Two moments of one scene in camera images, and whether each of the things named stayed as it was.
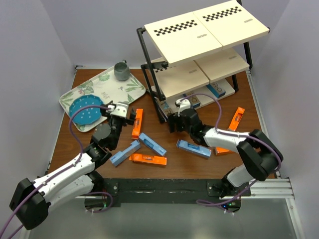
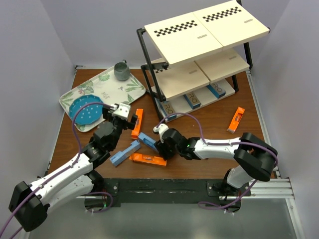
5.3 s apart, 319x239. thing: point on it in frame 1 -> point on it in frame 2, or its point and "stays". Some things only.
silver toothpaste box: x=194 y=101 stays
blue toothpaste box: x=152 y=144 stays
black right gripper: x=172 y=119 -> x=162 y=149
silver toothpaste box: x=164 y=109 stays
